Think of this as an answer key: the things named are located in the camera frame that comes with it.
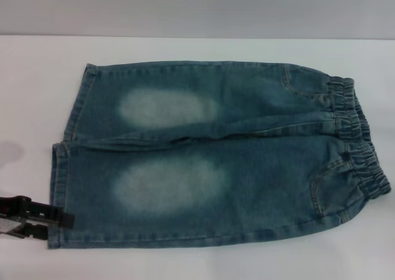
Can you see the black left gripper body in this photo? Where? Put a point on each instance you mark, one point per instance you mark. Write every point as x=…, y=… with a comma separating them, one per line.
x=12, y=207

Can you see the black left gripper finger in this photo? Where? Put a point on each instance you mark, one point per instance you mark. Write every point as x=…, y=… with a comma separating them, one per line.
x=37, y=231
x=52, y=215

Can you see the blue denim shorts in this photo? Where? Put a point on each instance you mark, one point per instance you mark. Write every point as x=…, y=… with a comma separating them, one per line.
x=197, y=169

